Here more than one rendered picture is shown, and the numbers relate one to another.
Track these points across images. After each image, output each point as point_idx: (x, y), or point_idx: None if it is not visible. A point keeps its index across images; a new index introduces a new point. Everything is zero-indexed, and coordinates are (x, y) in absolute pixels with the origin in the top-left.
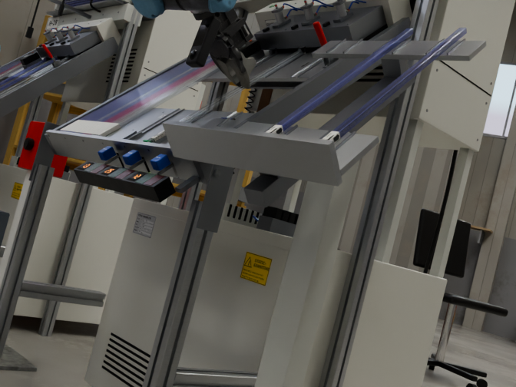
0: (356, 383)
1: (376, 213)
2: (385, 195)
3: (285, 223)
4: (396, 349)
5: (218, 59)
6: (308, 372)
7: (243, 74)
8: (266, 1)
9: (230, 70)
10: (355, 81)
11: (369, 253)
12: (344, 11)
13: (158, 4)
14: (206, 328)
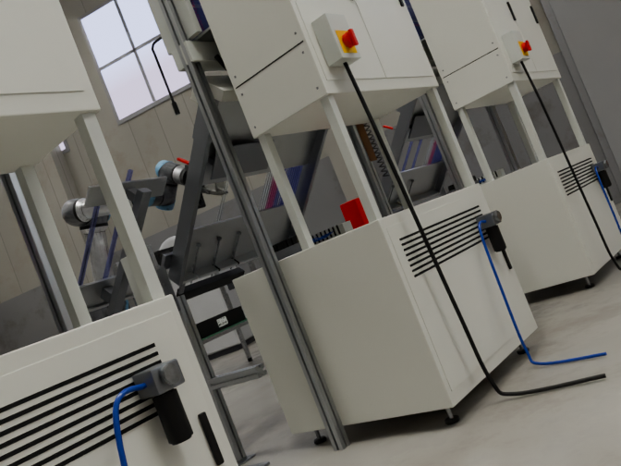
0: (339, 346)
1: (249, 235)
2: (249, 219)
3: (276, 252)
4: (360, 306)
5: None
6: (293, 351)
7: (210, 193)
8: None
9: (217, 190)
10: (200, 169)
11: (263, 262)
12: None
13: (160, 208)
14: None
